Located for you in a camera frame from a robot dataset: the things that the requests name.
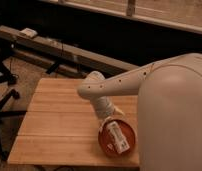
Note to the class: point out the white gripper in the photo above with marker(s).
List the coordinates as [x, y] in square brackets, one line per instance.
[104, 107]

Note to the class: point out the white plastic bottle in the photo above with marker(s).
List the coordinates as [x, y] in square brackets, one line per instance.
[120, 141]

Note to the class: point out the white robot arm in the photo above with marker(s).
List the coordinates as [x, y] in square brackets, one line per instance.
[169, 110]

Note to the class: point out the orange ceramic bowl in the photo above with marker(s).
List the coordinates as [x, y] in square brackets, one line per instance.
[106, 141]

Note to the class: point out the small white box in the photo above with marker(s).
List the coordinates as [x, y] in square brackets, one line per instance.
[30, 33]

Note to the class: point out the long wooden beam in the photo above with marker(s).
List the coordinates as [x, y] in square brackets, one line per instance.
[67, 52]

